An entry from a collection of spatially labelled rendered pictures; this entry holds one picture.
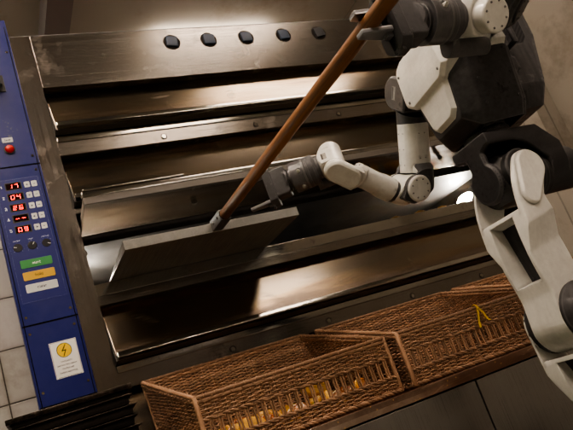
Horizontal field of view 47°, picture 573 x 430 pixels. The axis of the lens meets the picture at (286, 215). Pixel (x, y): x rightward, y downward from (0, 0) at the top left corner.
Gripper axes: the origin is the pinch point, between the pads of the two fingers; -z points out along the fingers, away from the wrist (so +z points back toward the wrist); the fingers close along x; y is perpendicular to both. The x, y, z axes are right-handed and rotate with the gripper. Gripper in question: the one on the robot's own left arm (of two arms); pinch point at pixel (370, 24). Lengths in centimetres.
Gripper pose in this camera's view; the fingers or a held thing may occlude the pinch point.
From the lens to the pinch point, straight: 117.3
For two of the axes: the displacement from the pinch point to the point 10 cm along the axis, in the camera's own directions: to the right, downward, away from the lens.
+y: -3.6, 3.8, 8.5
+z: 8.7, -1.8, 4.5
